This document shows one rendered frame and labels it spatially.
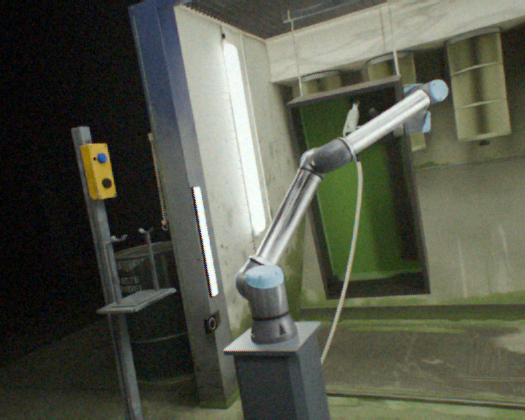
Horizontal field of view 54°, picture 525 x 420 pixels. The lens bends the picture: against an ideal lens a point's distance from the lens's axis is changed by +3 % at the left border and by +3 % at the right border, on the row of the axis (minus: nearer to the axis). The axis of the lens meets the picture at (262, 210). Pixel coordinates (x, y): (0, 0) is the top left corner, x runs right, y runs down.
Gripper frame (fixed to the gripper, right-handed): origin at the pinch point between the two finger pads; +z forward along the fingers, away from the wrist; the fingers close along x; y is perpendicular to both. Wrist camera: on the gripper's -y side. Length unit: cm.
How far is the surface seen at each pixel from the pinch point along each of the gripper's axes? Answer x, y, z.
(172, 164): 1, 2, 99
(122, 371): -81, 72, 120
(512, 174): 129, 104, -91
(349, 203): 45, 65, 14
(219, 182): 26, 28, 87
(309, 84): 153, 14, 44
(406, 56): 150, 9, -30
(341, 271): 36, 111, 28
